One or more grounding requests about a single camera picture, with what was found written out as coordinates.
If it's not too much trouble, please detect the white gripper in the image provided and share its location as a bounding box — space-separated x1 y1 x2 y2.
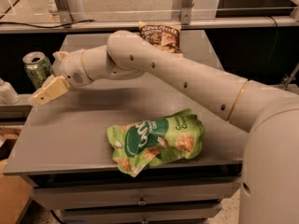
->
28 49 93 105

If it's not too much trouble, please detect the green soda can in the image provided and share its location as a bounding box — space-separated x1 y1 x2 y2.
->
22 51 52 89

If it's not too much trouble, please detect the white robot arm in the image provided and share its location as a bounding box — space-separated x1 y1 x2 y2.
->
29 31 299 224

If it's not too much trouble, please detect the white pipe fitting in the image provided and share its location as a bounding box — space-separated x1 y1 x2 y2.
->
0 78 20 105

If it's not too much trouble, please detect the brown snack bag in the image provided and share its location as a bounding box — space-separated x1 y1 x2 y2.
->
138 21 183 57

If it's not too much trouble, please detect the upper grey drawer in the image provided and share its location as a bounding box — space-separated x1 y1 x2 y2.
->
31 176 240 209

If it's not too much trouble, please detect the grey drawer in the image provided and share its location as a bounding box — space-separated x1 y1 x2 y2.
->
31 176 240 209
62 203 222 224

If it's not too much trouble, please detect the green snack bag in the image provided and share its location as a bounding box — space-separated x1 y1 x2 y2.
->
107 109 205 177

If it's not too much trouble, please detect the cardboard box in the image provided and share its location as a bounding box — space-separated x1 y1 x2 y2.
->
0 127 31 224

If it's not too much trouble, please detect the lower grey drawer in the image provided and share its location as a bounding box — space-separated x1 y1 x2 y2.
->
62 203 222 224

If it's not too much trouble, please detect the black cable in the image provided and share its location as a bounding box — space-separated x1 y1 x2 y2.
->
0 18 96 29

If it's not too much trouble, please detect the metal bracket left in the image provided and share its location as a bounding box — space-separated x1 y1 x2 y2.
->
54 0 72 25

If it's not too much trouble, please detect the metal bracket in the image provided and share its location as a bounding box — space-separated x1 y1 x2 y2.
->
54 0 72 25
180 0 193 24

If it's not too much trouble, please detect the metal bracket centre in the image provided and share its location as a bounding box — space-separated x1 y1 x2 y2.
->
180 0 193 24

